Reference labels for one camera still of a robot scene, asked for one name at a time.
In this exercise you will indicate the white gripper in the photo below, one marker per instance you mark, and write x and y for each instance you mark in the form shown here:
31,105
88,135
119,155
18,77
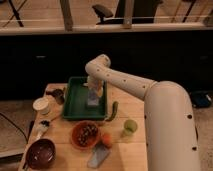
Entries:
95,87

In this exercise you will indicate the blue grey sponge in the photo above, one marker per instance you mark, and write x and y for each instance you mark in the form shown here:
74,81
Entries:
92,99

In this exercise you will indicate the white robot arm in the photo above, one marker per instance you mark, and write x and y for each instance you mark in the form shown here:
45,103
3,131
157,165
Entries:
171,138

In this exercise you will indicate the green plastic tray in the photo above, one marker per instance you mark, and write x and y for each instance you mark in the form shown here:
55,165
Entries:
75,107

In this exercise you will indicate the orange bowl with grapes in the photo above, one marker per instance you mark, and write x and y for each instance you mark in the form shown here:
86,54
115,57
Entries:
85,135

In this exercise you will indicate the green plastic cup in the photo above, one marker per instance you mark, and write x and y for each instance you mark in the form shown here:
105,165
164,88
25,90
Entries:
130,127

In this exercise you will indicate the orange fruit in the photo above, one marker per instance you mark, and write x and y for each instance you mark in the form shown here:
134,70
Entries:
107,140

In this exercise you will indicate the white cup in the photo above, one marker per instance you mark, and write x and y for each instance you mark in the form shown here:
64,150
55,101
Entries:
41,105

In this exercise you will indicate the white brush with black bristles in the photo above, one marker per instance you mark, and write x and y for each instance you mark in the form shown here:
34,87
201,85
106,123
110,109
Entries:
41,128

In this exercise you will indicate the black office chair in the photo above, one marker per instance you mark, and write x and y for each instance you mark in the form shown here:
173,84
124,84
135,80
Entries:
143,12

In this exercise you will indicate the dark purple bowl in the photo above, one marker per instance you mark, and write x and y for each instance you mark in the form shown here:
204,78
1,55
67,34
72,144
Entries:
41,154

